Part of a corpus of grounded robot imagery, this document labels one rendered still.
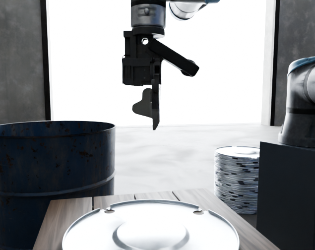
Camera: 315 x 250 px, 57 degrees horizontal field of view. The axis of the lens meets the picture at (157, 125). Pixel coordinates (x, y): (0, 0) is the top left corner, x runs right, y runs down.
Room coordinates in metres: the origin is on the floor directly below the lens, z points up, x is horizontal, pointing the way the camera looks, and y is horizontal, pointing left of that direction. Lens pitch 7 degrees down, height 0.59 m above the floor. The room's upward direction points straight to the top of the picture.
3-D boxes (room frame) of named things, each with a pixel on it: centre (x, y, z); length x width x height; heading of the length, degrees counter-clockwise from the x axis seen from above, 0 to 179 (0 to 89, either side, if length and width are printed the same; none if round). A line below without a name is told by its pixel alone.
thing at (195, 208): (0.47, 0.01, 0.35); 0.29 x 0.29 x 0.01
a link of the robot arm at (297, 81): (0.80, -0.42, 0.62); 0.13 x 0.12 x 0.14; 5
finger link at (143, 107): (0.61, 0.02, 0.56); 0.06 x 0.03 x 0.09; 87
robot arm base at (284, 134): (0.80, -0.42, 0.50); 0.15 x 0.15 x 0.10
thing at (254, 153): (1.48, -0.45, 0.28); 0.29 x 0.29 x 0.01
